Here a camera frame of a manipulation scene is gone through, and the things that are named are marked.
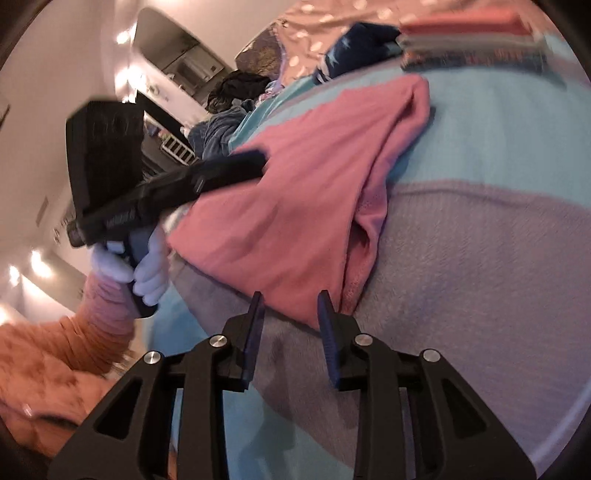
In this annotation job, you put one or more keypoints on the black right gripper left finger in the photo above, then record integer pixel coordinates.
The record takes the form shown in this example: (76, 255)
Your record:
(230, 170)

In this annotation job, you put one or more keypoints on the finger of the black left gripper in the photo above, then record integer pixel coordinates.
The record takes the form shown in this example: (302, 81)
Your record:
(164, 399)

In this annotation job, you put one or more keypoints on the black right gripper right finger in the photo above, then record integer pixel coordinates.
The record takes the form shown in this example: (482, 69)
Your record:
(418, 417)

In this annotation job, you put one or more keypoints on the pink garment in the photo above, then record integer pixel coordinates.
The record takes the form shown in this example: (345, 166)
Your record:
(313, 222)

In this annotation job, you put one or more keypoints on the black clothing heap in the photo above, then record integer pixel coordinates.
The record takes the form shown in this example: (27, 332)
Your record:
(238, 85)

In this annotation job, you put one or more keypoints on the white gloved left hand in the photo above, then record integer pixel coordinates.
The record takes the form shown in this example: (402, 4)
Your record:
(147, 278)

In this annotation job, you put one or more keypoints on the dark blue blanket heap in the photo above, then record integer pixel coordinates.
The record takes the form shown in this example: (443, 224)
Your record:
(210, 139)

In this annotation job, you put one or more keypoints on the white shelf unit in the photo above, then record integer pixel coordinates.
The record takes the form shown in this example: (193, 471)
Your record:
(177, 150)

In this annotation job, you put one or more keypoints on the black television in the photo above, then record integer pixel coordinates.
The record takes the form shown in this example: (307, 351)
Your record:
(161, 116)

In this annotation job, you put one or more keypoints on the floral dark cushion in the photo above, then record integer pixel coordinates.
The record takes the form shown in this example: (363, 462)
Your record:
(263, 56)

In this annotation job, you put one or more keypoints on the orange quilted jacket sleeve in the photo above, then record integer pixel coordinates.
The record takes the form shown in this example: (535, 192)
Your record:
(54, 373)

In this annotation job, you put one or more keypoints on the pink polka dot sheet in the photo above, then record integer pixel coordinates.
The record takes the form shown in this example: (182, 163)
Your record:
(309, 28)

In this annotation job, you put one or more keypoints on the blue grey geometric bedspread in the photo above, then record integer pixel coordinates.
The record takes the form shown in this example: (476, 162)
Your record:
(485, 256)

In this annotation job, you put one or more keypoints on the navy star patterned garment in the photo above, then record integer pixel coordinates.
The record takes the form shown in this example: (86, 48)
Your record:
(362, 46)

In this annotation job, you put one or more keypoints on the grey folded garment in stack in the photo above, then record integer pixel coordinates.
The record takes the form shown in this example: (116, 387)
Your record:
(476, 41)

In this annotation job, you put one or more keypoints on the coral folded garment on stack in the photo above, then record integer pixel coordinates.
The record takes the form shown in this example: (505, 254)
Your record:
(494, 20)

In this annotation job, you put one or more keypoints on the patterned folded garment at bottom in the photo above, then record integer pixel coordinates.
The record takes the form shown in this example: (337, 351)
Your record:
(534, 61)

